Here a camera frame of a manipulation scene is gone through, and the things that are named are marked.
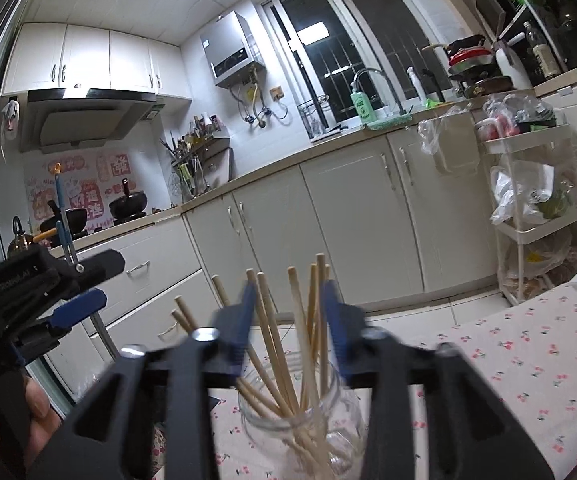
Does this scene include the water heater hoses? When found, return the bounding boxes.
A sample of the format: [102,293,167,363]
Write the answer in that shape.
[228,80,289,126]

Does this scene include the green dishcloth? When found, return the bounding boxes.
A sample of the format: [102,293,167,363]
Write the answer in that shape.
[365,112,414,131]

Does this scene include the bunch of wooden chopsticks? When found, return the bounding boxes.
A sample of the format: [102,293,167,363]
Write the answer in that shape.
[171,253,349,480]

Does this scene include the spice rack with bottles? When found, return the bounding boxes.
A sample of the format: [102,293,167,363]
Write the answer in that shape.
[168,115,232,161]

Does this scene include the white base cabinets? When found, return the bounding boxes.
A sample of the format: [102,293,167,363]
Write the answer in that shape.
[43,80,577,396]

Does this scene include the dark liquid bottle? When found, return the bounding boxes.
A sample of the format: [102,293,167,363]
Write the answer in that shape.
[524,21,561,80]

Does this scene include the range hood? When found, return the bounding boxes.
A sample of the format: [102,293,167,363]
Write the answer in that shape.
[18,89,166,153]

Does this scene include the barred window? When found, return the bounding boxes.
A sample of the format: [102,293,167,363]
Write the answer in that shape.
[261,0,474,131]

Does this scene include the utensil holder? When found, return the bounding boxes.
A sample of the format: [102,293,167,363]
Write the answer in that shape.
[161,135,209,201]

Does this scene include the white rolling cart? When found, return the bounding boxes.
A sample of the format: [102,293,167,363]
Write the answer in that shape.
[475,120,577,306]

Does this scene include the silver water heater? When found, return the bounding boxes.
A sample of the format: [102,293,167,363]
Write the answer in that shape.
[200,10,268,90]

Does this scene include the clear hanging plastic bag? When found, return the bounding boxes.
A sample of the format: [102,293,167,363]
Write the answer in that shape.
[418,105,481,173]

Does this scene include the green dish soap bottle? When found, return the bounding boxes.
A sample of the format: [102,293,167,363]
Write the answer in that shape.
[351,85,379,126]

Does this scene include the white wall cabinets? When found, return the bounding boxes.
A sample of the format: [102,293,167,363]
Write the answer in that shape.
[1,22,194,101]

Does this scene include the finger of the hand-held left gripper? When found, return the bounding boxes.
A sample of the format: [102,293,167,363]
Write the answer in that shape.
[15,290,108,362]
[75,248,126,289]

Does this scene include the dark kettle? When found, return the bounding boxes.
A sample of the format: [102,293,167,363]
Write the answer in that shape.
[8,216,34,256]

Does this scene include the kitchen faucet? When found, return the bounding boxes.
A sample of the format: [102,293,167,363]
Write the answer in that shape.
[352,67,409,118]

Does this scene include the glass jar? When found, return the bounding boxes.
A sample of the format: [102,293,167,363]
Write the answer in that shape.
[238,355,369,480]

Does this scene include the cherry print tablecloth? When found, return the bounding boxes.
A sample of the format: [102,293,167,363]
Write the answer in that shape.
[151,282,577,480]

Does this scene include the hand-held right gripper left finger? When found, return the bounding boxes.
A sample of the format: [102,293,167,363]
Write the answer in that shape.
[26,281,259,480]

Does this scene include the white plastic bag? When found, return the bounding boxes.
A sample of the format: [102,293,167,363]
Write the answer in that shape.
[491,165,556,226]

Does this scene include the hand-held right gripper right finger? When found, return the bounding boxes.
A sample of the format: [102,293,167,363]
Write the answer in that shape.
[319,279,554,480]

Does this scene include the person's left hand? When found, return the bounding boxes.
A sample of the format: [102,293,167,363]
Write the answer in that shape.
[21,376,65,470]

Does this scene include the black wok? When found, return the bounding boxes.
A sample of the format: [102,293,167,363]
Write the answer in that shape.
[38,200,89,235]
[110,177,146,218]

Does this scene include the white jug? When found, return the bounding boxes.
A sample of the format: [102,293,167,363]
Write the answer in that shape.
[493,35,534,91]

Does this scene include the stack of pans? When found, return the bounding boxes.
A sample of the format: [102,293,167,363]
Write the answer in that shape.
[421,35,514,98]

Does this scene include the pink wall poster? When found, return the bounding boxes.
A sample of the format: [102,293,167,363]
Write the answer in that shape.
[23,152,134,221]

